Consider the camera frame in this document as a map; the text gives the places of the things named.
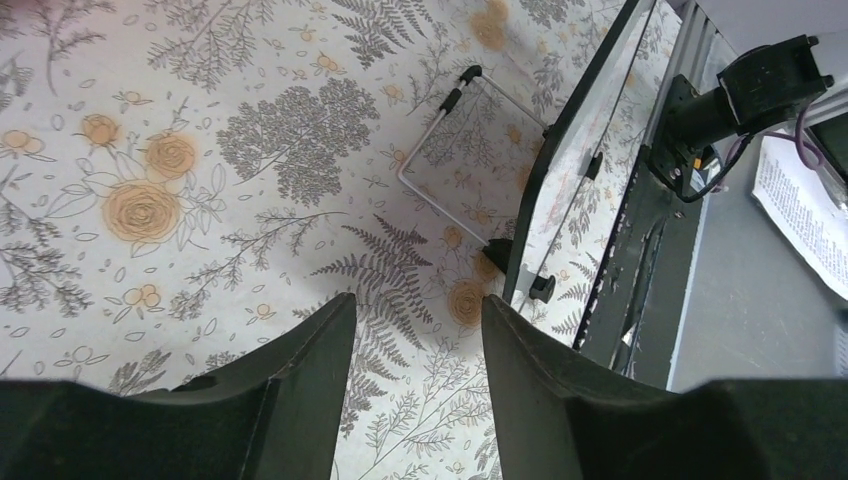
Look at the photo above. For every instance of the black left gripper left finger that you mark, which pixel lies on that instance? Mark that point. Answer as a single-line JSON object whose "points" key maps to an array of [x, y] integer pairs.
{"points": [[270, 414]]}

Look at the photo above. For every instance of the black-framed whiteboard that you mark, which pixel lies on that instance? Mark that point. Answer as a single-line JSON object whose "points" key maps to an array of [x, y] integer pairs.
{"points": [[538, 108]]}

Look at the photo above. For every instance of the white paper sheet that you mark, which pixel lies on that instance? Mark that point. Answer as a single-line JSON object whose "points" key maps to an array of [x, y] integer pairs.
{"points": [[796, 201]]}

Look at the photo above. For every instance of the floral tablecloth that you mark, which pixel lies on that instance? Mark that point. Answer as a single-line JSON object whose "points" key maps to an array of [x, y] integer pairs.
{"points": [[183, 182]]}

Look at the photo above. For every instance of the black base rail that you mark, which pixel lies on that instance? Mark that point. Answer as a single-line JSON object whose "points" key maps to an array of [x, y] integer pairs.
{"points": [[634, 309]]}

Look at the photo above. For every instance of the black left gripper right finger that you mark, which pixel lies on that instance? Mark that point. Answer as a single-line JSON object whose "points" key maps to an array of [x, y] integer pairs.
{"points": [[559, 415]]}

